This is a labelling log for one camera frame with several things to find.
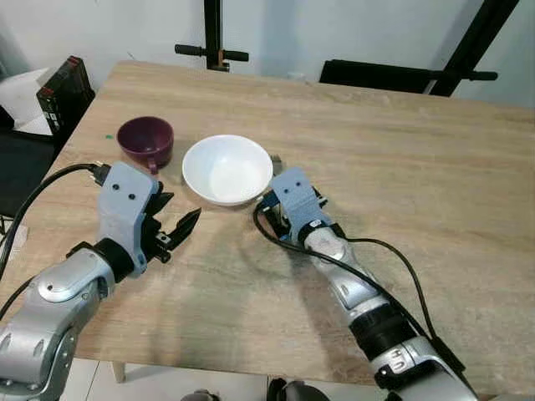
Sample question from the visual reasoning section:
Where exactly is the thin black metal stand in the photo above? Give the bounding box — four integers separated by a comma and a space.
174, 0, 250, 73

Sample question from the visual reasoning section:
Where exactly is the black side unit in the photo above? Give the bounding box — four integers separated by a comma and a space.
0, 127, 58, 220

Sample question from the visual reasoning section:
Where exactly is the black case red trim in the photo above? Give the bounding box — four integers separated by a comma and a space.
36, 55, 95, 135

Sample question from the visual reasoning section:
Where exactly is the wooden table leg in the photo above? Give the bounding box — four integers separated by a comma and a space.
109, 361, 129, 384

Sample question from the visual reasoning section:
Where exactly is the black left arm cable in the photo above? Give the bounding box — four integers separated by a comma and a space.
0, 162, 110, 282

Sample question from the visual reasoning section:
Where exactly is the white paper sheet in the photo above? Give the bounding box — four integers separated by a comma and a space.
0, 69, 53, 135

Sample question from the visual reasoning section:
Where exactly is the wide black metal stand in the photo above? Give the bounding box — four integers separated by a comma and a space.
319, 0, 521, 98

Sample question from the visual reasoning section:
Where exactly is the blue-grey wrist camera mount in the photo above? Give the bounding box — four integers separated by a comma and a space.
268, 166, 329, 244
95, 160, 161, 273

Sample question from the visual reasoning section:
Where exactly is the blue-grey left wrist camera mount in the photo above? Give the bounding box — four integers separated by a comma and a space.
95, 160, 161, 273

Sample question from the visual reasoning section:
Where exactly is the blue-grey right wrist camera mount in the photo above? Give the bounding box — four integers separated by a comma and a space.
268, 166, 329, 244

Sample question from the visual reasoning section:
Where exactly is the white bowl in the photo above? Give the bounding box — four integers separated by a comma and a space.
181, 134, 275, 208

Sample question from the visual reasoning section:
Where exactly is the maroon cup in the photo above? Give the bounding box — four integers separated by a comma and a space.
116, 115, 176, 175

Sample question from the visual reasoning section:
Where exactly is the grey robot foot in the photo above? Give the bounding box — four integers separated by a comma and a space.
180, 388, 220, 401
267, 378, 308, 401

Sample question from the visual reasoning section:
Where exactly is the grey robot left foot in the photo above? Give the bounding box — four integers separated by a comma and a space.
180, 388, 220, 401

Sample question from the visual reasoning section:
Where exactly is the grey robot right foot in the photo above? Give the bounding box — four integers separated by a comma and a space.
267, 378, 308, 401

